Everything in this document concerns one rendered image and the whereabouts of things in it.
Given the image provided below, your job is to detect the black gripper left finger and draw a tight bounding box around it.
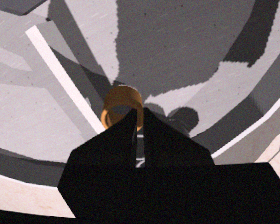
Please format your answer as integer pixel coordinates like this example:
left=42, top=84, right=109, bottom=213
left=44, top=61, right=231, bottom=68
left=65, top=108, right=137, bottom=167

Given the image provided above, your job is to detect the bronze bushing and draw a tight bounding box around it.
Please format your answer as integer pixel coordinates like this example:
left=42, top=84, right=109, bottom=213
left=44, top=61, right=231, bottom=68
left=101, top=86, right=144, bottom=131

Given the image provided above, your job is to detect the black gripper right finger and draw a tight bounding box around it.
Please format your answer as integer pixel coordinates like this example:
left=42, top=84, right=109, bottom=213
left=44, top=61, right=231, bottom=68
left=143, top=107, right=215, bottom=167

